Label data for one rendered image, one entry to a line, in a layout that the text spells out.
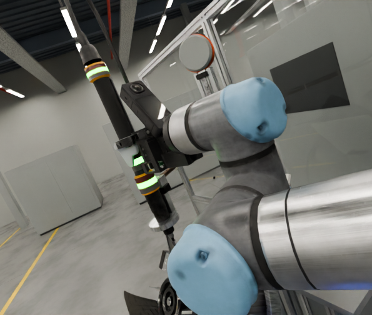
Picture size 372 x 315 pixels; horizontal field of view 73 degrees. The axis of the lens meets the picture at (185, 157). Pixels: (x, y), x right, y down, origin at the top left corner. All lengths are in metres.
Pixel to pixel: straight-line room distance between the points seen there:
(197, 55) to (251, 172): 0.93
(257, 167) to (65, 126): 12.57
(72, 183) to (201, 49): 6.81
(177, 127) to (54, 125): 12.56
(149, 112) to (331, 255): 0.33
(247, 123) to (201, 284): 0.16
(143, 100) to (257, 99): 0.22
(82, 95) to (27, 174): 5.93
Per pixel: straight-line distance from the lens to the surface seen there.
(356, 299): 1.14
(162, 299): 0.81
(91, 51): 0.56
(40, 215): 8.04
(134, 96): 0.44
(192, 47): 1.19
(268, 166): 0.31
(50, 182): 7.78
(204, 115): 0.31
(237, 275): 0.20
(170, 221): 0.56
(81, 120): 12.71
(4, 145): 13.44
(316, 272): 0.19
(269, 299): 0.82
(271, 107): 0.30
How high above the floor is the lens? 1.67
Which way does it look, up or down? 10 degrees down
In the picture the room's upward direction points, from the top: 22 degrees counter-clockwise
